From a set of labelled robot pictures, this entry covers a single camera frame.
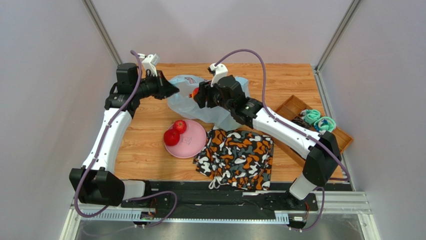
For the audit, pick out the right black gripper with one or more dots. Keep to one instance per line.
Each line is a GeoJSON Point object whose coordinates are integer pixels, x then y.
{"type": "Point", "coordinates": [202, 94]}

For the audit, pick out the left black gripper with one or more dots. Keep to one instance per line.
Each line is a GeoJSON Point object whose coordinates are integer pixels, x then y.
{"type": "Point", "coordinates": [164, 89]}

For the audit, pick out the red apple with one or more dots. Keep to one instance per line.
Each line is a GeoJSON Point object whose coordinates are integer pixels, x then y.
{"type": "Point", "coordinates": [180, 126]}
{"type": "Point", "coordinates": [171, 137]}
{"type": "Point", "coordinates": [194, 93]}

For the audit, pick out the light blue plastic bag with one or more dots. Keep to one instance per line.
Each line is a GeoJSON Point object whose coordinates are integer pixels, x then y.
{"type": "Point", "coordinates": [184, 105]}

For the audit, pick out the red apple back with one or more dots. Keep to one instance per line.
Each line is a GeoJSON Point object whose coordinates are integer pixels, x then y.
{"type": "Point", "coordinates": [180, 126]}

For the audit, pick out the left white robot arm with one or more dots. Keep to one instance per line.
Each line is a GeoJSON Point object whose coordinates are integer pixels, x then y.
{"type": "Point", "coordinates": [94, 182]}

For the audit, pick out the pink plate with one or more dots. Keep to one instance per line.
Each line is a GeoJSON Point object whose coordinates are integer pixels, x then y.
{"type": "Point", "coordinates": [191, 142]}

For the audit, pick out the camouflage patterned cloth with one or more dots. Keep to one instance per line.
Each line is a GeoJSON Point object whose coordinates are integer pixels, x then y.
{"type": "Point", "coordinates": [241, 159]}

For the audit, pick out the wooden compartment tray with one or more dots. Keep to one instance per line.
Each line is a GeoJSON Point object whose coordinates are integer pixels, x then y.
{"type": "Point", "coordinates": [290, 110]}

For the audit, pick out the teal sock roll left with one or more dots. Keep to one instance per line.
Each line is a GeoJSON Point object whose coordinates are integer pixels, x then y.
{"type": "Point", "coordinates": [310, 116]}

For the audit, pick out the teal white sock roll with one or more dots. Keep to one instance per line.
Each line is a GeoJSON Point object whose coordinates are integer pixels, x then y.
{"type": "Point", "coordinates": [324, 124]}

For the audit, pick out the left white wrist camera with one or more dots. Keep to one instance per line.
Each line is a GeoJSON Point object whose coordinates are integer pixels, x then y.
{"type": "Point", "coordinates": [150, 62]}

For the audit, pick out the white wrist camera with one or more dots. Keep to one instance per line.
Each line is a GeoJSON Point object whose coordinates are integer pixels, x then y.
{"type": "Point", "coordinates": [218, 71]}
{"type": "Point", "coordinates": [150, 62]}

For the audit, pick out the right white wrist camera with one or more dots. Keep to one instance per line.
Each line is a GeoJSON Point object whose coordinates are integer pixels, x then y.
{"type": "Point", "coordinates": [218, 71]}

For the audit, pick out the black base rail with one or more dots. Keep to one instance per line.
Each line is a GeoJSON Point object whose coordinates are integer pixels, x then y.
{"type": "Point", "coordinates": [196, 201]}

